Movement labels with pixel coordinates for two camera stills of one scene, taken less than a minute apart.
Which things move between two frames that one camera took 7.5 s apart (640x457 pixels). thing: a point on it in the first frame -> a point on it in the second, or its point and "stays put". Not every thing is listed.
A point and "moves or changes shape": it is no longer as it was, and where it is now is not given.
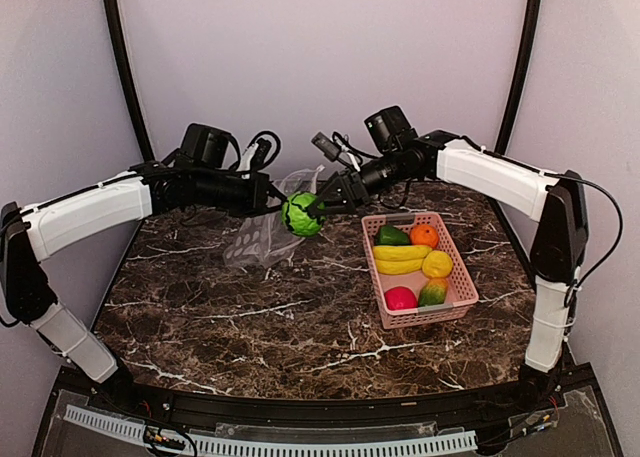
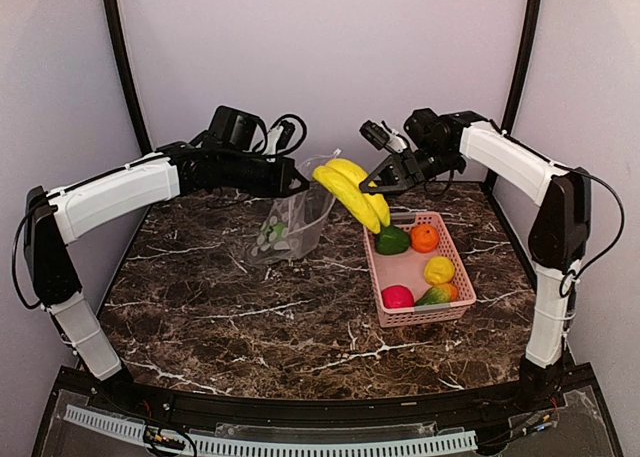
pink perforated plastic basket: [462, 295] stays put
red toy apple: [399, 298] stays put
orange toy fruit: [424, 235] stays put
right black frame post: [534, 16] stays put
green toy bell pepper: [390, 235] stays put
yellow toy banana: [398, 259] -> [344, 178]
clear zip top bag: [262, 237] moves or changes shape
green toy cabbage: [296, 217] -> [274, 232]
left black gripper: [259, 196] -> [281, 187]
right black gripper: [352, 188] -> [400, 171]
